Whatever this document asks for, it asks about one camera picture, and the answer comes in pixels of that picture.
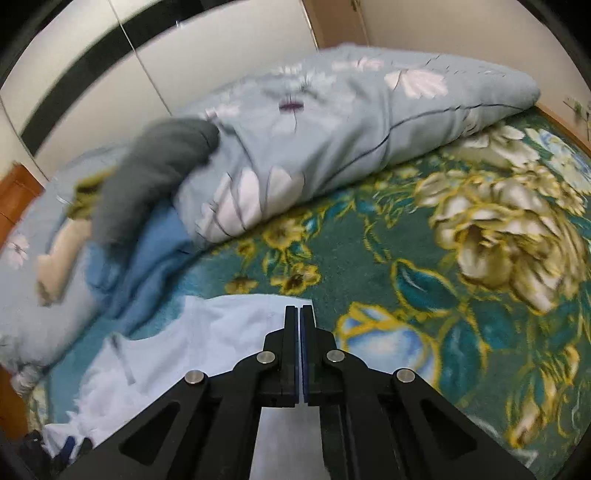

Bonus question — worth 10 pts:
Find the beige garment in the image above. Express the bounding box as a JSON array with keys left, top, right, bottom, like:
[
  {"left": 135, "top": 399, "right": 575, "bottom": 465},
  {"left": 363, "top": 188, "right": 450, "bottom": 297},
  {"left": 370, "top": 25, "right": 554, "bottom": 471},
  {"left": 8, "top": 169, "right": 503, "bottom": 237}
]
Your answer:
[{"left": 36, "top": 219, "right": 94, "bottom": 306}]

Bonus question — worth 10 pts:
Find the white wardrobe with black stripe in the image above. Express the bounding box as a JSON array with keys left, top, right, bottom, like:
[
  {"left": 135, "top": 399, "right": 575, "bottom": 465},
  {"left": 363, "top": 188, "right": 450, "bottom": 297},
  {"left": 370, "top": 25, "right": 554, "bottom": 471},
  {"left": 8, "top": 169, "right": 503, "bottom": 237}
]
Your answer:
[{"left": 0, "top": 0, "right": 320, "bottom": 186}]

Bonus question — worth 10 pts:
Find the light blue floral pillow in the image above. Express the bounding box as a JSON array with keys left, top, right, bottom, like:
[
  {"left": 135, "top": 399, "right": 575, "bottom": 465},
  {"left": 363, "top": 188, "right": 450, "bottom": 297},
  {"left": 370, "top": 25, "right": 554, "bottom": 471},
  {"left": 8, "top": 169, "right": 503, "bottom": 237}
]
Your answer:
[{"left": 0, "top": 152, "right": 118, "bottom": 372}]

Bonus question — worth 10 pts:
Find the olive green garment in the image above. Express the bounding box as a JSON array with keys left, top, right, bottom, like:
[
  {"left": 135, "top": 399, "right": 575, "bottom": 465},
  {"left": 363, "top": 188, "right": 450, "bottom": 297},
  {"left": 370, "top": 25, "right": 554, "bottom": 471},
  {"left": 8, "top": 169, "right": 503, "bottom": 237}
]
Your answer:
[{"left": 67, "top": 170, "right": 117, "bottom": 220}]

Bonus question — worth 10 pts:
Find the green floral blanket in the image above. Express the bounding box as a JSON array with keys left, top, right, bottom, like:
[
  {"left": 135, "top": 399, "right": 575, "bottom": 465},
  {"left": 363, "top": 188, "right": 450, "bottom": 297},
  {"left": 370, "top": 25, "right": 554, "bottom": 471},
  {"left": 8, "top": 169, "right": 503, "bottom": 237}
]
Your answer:
[{"left": 28, "top": 108, "right": 591, "bottom": 476}]

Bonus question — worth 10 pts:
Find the blue fleece garment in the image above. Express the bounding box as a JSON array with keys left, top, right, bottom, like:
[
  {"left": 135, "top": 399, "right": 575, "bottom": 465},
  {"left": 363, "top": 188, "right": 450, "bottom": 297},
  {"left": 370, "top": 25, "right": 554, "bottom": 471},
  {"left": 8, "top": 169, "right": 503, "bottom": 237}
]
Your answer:
[{"left": 87, "top": 203, "right": 205, "bottom": 334}]

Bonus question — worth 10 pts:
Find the white garment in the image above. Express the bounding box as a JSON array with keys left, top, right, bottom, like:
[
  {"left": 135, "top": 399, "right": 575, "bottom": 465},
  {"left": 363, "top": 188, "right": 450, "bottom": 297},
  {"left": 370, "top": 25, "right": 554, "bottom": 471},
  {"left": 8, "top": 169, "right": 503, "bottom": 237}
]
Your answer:
[{"left": 44, "top": 295, "right": 296, "bottom": 459}]

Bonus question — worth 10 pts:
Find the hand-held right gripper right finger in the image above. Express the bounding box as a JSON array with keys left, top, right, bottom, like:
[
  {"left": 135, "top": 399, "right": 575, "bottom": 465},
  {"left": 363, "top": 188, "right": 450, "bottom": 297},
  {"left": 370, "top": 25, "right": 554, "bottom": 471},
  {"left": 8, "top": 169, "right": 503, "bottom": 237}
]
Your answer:
[{"left": 301, "top": 304, "right": 539, "bottom": 480}]

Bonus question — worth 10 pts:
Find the blue-grey floral quilt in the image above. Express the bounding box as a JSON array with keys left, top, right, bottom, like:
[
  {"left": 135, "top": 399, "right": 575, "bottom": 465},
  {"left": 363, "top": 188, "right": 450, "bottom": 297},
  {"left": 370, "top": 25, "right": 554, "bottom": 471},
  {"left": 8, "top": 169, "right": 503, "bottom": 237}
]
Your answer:
[{"left": 175, "top": 42, "right": 542, "bottom": 246}]

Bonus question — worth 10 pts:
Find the wooden headboard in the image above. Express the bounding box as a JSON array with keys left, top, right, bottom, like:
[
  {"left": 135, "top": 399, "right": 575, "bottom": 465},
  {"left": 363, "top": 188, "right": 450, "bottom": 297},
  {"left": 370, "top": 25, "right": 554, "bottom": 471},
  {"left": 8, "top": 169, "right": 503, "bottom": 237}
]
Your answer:
[{"left": 0, "top": 164, "right": 45, "bottom": 252}]

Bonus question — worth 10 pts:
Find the wooden door frame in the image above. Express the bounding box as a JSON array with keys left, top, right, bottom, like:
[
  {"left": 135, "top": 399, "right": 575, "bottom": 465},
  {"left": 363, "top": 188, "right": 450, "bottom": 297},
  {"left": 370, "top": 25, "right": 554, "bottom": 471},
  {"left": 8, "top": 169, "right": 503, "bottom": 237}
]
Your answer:
[{"left": 302, "top": 0, "right": 371, "bottom": 51}]

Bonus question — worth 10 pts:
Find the grey sweater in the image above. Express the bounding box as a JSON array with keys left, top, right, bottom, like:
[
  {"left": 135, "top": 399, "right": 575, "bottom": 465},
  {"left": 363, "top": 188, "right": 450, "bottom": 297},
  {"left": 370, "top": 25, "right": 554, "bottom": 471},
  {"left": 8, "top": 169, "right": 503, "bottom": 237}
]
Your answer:
[{"left": 92, "top": 117, "right": 221, "bottom": 256}]

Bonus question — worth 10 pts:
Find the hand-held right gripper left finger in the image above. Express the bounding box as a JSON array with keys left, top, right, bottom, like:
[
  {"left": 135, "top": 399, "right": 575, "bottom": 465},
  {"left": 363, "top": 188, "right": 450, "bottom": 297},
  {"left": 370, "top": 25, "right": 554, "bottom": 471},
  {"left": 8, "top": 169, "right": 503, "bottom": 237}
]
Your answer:
[{"left": 58, "top": 305, "right": 301, "bottom": 480}]

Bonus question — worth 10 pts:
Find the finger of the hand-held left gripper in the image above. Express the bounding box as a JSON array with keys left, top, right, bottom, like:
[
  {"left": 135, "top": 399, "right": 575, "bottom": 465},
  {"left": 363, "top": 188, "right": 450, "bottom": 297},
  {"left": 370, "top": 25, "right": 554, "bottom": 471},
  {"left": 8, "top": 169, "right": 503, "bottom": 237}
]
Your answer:
[{"left": 21, "top": 431, "right": 78, "bottom": 477}]

